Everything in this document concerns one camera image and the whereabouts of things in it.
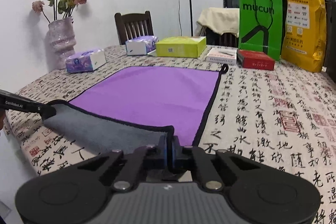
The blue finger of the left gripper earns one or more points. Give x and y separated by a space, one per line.
10 101

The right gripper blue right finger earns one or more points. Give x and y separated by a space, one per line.
195 160

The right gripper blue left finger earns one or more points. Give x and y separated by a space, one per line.
149 162

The purple and grey towel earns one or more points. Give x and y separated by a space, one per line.
135 106

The pink textured vase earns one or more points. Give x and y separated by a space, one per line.
61 38

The purple tissue pack near vase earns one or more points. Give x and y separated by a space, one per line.
87 61

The white flat box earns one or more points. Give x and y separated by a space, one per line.
222 55

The yellow-green cardboard box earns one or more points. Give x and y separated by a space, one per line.
181 46

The purple white tissue pack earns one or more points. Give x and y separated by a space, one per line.
141 45

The red flat box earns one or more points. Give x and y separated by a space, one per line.
255 60

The chair under cream cloth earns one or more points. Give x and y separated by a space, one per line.
226 39

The dark wooden chair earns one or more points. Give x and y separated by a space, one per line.
134 25

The cream cloth on chair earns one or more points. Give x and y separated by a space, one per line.
219 20

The green mucun paper bag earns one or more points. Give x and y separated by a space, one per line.
260 26

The yellow plastic bag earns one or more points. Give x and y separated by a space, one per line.
306 31

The black paper bag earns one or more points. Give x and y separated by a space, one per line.
330 44

